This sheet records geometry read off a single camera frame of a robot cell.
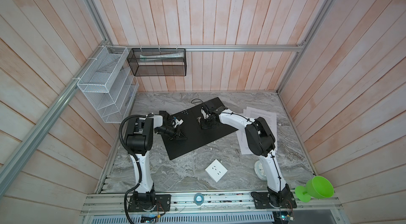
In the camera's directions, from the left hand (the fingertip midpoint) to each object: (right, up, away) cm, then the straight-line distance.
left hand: (186, 139), depth 95 cm
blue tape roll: (+8, -25, -20) cm, 33 cm away
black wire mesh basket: (-19, +50, +9) cm, 54 cm away
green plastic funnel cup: (+59, -14, -29) cm, 67 cm away
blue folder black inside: (+6, +1, +3) cm, 7 cm away
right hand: (+10, +7, +6) cm, 14 cm away
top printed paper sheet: (+57, +12, +11) cm, 59 cm away
